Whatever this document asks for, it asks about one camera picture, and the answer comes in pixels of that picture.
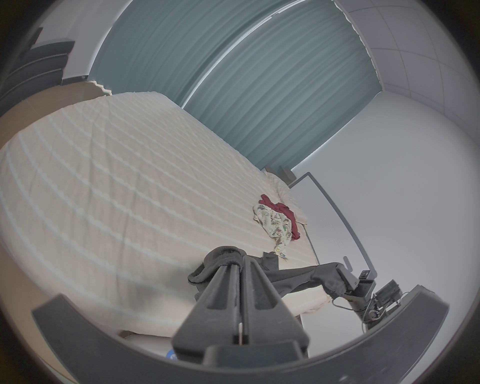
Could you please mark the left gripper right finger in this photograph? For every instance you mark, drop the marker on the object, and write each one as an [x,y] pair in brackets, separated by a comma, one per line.
[270,315]

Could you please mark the cream pillow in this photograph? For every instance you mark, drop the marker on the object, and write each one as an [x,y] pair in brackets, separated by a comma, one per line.
[288,195]

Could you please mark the blue-green curtain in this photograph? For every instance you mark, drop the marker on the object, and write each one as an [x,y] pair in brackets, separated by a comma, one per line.
[157,48]
[285,97]

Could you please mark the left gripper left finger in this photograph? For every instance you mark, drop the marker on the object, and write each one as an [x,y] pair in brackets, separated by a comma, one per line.
[210,315]

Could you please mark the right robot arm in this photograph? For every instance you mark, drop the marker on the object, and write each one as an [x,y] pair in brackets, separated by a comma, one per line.
[362,311]

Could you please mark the bed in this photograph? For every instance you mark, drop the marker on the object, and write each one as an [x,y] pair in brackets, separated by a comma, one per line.
[112,180]

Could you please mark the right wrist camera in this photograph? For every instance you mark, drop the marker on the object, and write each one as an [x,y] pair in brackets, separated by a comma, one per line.
[388,291]

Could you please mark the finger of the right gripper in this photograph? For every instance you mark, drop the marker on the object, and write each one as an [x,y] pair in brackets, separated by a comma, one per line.
[348,278]

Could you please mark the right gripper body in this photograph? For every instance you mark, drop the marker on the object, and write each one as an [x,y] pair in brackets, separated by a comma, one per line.
[363,285]

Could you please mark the white printed pyjama top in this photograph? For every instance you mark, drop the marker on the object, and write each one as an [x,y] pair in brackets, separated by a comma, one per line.
[273,227]

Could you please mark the red garment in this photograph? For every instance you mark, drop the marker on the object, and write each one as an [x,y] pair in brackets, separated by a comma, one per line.
[279,207]

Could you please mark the black garment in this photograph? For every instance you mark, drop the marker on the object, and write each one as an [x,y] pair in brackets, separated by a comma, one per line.
[296,281]

